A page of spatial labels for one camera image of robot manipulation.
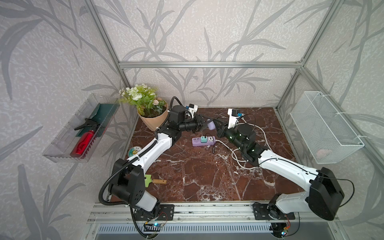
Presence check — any clear plastic wall bin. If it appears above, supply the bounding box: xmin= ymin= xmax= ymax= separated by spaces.
xmin=43 ymin=94 xmax=120 ymax=163

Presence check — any round green tape roll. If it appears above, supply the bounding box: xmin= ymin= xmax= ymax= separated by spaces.
xmin=128 ymin=146 xmax=142 ymax=158

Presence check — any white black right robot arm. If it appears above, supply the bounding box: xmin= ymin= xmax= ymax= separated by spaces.
xmin=213 ymin=119 xmax=345 ymax=221

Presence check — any teal usb charger plug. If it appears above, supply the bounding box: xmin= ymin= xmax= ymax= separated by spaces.
xmin=201 ymin=136 xmax=208 ymax=143

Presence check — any white power strip cord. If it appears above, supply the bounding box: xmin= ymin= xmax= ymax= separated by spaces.
xmin=215 ymin=113 xmax=274 ymax=171

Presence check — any green garden fork wooden handle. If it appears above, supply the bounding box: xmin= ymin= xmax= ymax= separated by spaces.
xmin=145 ymin=175 xmax=167 ymax=188

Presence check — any purple power strip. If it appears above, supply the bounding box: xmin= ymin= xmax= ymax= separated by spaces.
xmin=192 ymin=136 xmax=216 ymax=147

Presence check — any red spray bottle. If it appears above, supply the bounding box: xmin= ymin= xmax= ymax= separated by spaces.
xmin=72 ymin=130 xmax=95 ymax=157

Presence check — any artificial white flower plant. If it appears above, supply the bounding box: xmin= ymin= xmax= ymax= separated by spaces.
xmin=119 ymin=84 xmax=167 ymax=118

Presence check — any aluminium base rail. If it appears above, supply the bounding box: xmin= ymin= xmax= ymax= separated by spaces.
xmin=87 ymin=201 xmax=324 ymax=225

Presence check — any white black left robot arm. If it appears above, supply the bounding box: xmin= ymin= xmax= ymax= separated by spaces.
xmin=99 ymin=105 xmax=214 ymax=214

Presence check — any black usb charging cable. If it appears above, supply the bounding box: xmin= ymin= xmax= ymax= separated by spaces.
xmin=203 ymin=113 xmax=257 ymax=155

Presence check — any white wire mesh basket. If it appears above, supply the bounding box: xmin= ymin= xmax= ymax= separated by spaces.
xmin=291 ymin=91 xmax=365 ymax=164

